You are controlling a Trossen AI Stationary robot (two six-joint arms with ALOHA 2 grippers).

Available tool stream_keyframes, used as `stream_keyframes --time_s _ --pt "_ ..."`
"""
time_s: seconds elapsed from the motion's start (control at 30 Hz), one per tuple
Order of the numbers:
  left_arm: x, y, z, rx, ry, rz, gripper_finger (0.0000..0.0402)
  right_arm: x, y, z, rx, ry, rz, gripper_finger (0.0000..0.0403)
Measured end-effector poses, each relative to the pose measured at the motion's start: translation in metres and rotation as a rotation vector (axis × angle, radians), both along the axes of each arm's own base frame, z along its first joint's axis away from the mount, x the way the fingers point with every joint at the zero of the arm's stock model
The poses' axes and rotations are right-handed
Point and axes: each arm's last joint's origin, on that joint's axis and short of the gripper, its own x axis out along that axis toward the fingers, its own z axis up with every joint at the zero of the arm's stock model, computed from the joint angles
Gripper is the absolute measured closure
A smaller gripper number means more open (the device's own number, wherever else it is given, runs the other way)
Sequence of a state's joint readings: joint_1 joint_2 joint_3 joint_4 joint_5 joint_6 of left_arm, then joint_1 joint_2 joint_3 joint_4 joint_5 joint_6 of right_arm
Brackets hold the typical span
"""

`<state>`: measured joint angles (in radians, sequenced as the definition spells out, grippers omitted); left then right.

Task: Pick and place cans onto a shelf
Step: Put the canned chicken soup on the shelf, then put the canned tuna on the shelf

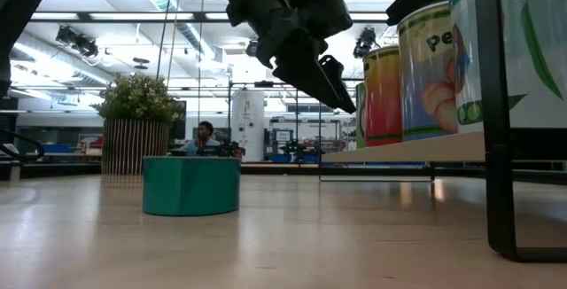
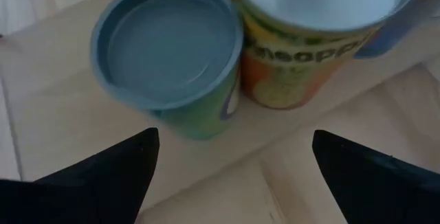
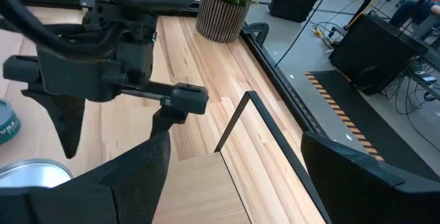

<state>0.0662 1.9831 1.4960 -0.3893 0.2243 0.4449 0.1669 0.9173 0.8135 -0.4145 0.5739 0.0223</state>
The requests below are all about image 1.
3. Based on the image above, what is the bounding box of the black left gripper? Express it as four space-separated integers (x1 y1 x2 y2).
198 0 357 114

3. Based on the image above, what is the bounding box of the green label tin can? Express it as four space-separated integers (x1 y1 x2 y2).
354 82 367 150

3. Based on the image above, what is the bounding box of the pineapple label tin can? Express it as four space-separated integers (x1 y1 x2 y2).
361 44 404 148

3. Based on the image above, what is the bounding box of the peaches label tin can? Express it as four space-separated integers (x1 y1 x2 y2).
397 0 460 142

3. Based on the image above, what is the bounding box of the peas label tin can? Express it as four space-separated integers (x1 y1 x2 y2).
448 0 567 134

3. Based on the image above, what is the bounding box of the black ceiling-mounted device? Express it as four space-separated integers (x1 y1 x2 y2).
55 25 99 59
353 26 377 59

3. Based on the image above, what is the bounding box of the person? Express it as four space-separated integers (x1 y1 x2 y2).
179 120 222 157

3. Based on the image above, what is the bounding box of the short teal tin can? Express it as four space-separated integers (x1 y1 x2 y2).
142 155 242 217

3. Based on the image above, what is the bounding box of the green plant in slatted pot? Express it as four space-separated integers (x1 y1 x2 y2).
90 72 186 177

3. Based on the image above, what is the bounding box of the thin black cable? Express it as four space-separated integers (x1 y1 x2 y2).
167 0 183 77
155 0 175 82

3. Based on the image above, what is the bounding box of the black aluminium table frame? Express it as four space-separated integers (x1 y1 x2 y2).
0 160 567 187

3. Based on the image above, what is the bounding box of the black curved cable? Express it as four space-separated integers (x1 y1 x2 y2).
0 128 46 165

